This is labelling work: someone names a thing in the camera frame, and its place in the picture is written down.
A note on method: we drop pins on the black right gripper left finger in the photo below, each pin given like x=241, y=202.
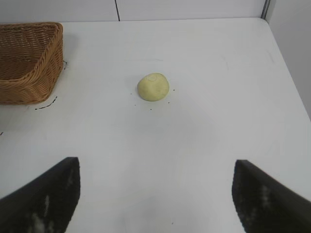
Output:
x=43, y=204

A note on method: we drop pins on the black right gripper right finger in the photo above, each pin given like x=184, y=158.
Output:
x=264, y=206

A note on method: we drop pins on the pale yellow round fruit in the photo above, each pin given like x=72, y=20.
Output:
x=153, y=87

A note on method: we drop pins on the brown woven wicker basket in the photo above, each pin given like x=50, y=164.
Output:
x=29, y=68

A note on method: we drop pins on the grey metal frame post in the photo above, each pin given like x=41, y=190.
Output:
x=265, y=8

